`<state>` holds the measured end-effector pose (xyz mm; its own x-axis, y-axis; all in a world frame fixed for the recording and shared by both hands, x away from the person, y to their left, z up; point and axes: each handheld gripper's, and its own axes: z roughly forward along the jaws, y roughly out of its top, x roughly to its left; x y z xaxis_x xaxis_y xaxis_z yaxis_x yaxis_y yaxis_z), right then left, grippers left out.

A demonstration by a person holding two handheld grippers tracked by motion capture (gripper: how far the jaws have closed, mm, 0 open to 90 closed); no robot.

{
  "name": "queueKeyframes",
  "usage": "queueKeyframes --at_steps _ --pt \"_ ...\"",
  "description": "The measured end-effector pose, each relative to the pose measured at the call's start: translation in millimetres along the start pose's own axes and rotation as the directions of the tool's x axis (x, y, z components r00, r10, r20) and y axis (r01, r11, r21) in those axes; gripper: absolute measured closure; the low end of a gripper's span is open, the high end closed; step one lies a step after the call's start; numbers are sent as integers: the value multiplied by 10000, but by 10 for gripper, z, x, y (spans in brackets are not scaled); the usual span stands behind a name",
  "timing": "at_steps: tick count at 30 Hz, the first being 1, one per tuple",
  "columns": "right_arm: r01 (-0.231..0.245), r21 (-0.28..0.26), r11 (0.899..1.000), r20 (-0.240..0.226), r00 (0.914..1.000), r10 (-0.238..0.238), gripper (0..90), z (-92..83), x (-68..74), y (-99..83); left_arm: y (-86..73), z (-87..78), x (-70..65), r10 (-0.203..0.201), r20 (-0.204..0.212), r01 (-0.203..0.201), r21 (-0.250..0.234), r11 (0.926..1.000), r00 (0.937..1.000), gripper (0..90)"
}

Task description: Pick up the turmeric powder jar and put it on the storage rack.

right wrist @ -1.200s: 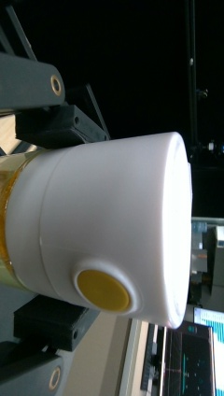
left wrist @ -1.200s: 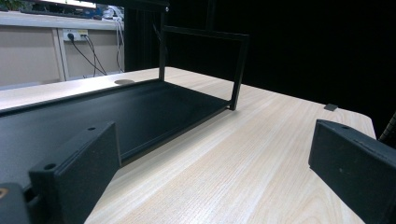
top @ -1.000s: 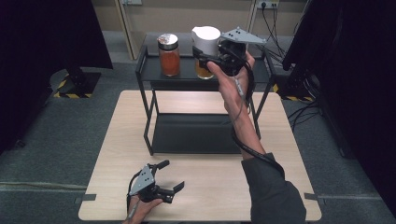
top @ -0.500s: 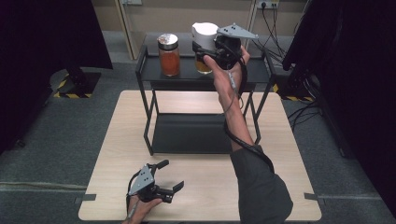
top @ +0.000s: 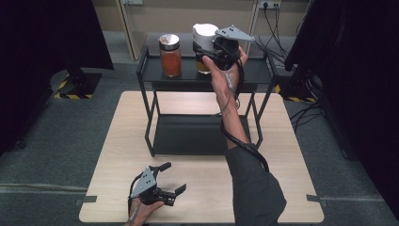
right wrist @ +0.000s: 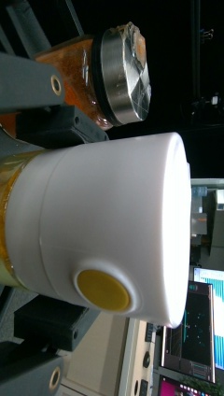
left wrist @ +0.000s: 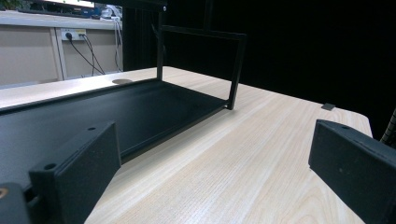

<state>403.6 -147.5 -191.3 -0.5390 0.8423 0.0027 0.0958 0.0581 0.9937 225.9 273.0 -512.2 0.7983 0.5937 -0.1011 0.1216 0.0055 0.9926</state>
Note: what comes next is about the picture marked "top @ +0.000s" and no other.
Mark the white wall plate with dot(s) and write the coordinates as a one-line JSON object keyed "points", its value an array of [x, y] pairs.
{"points": [[133, 2]]}

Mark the white wall power outlet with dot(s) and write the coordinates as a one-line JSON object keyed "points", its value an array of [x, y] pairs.
{"points": [[269, 3]]}

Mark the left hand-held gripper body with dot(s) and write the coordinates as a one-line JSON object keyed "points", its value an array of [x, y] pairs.
{"points": [[146, 183]]}

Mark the white-lid jar of amber liquid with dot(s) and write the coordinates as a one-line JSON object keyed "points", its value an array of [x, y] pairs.
{"points": [[204, 34]]}

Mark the black stand base striped tape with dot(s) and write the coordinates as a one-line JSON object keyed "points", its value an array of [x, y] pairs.
{"points": [[84, 83], [295, 89]]}

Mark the metal-lid jar of orange spice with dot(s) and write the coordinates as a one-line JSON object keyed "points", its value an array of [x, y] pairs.
{"points": [[171, 62]]}

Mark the grey tape piece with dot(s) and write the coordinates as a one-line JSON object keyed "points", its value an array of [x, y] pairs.
{"points": [[315, 198], [86, 200]]}

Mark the black two-tier metal rack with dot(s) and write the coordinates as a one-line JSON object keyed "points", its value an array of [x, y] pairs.
{"points": [[188, 135]]}

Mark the black curtain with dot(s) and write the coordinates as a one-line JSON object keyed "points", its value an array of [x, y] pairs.
{"points": [[360, 78], [47, 47]]}

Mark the person's left hand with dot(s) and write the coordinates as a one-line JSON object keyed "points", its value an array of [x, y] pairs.
{"points": [[142, 213]]}

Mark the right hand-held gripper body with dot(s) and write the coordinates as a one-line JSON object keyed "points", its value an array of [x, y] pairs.
{"points": [[227, 51]]}

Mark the person's right hand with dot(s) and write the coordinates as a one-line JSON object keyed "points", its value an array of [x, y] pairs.
{"points": [[221, 81]]}

